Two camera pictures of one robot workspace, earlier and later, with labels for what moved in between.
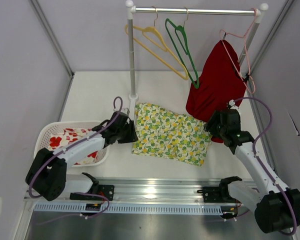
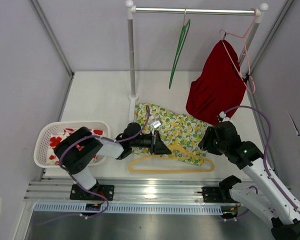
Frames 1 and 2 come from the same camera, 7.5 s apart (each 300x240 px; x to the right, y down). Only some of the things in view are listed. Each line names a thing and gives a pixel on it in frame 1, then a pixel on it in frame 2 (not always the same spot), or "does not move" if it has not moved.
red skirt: x=221 y=85 does not move
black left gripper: x=131 y=137 to x=159 y=147
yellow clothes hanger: x=154 y=34 to x=211 y=169
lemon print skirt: x=162 y=133 does not move
